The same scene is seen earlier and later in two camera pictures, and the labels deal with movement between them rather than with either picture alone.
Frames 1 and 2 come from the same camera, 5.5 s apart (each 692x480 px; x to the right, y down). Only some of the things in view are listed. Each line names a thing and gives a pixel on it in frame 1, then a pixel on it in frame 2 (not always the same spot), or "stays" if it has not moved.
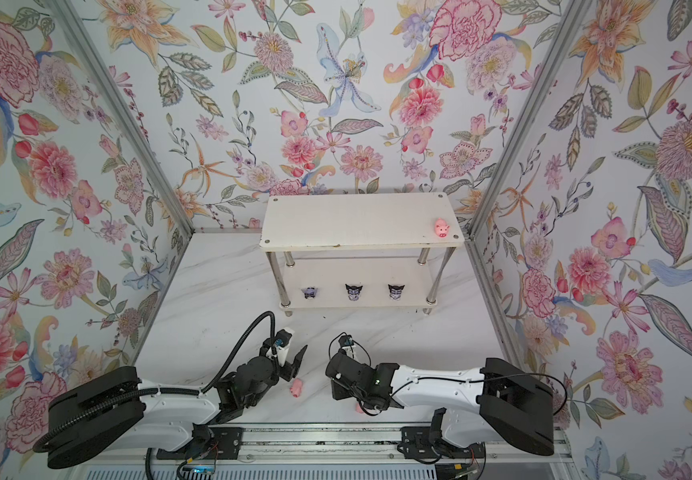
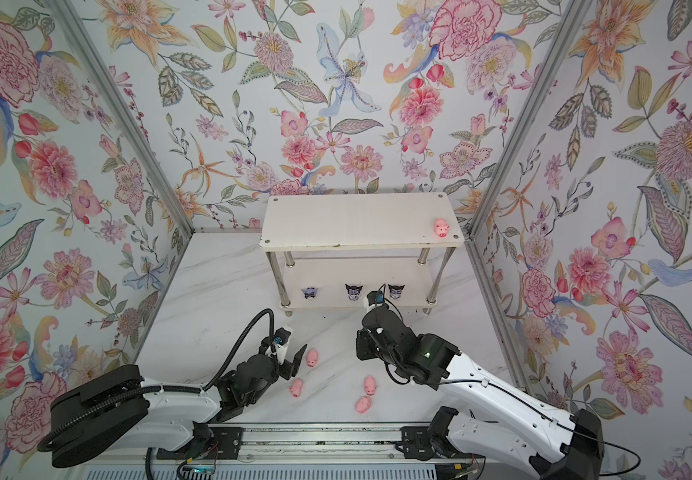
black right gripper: x=334 y=369 → x=367 y=341
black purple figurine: x=395 y=291 stays
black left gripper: x=283 y=367 stays
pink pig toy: x=441 y=228 stays
